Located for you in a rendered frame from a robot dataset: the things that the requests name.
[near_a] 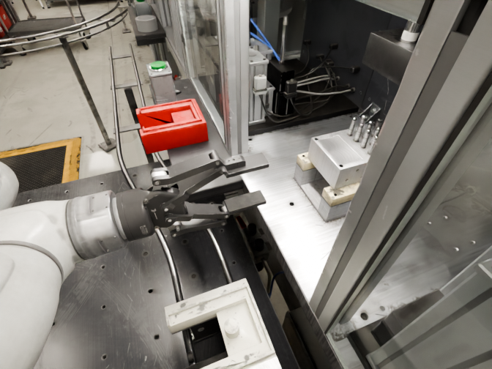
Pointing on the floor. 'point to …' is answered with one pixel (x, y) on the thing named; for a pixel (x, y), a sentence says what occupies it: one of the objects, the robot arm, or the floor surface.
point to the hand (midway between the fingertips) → (250, 183)
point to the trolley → (31, 27)
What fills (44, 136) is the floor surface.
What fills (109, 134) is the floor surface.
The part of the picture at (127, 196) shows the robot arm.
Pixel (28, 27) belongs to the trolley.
